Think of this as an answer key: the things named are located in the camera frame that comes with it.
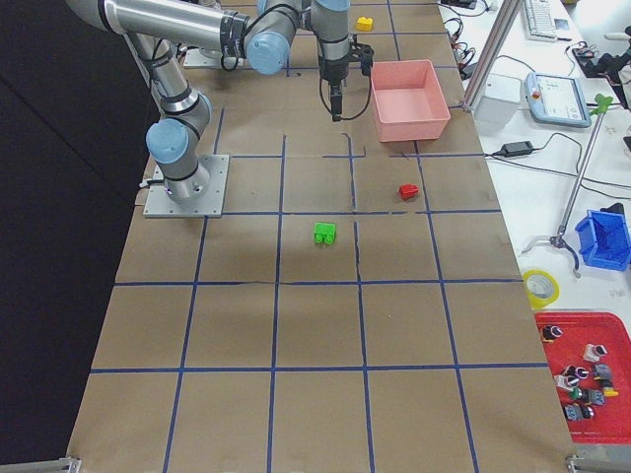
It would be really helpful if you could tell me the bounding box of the pink plastic box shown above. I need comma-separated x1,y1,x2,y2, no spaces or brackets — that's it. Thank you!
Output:
372,59,451,143

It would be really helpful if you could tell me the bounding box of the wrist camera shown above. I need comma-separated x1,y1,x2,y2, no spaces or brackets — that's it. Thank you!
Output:
349,41,374,77

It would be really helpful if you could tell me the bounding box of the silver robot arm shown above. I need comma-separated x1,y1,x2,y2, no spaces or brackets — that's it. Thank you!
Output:
67,1,351,202

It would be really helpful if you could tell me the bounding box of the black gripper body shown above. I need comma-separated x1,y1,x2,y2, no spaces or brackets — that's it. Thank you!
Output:
318,35,350,99

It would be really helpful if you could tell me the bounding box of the green block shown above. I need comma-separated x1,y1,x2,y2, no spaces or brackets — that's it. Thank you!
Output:
314,222,337,245

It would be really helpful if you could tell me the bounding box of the teach pendant tablet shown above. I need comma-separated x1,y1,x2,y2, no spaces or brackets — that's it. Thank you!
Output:
525,72,592,128

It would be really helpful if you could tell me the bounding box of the yellow tape roll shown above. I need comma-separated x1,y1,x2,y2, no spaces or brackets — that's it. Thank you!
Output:
523,269,560,309

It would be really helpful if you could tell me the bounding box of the red parts tray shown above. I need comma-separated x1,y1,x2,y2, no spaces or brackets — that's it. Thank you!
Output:
535,311,630,444

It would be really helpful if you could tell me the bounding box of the red block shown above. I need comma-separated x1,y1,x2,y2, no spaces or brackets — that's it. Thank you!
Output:
398,183,419,201

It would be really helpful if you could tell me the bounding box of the white keyboard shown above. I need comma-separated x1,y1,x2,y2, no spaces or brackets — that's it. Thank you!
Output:
522,0,557,41

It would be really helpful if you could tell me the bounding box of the grabber reach tool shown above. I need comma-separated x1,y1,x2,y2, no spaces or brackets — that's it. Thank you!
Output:
521,94,613,279

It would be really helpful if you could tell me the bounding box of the white square device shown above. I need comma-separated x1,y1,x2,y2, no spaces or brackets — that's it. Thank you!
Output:
474,74,522,125

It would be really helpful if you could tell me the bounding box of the black power adapter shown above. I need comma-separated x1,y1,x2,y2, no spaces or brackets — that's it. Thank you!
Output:
499,141,535,158

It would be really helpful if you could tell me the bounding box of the aluminium frame post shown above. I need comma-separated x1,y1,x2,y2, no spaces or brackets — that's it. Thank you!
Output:
461,0,522,111

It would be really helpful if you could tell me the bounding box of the yellow block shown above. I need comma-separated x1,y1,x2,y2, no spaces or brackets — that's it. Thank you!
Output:
355,16,374,32

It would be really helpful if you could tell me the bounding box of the blue storage bin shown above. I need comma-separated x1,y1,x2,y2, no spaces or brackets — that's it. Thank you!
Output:
575,210,630,271

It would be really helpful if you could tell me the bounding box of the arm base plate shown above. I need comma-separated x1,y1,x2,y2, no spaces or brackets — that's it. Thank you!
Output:
143,155,230,218
183,46,222,69

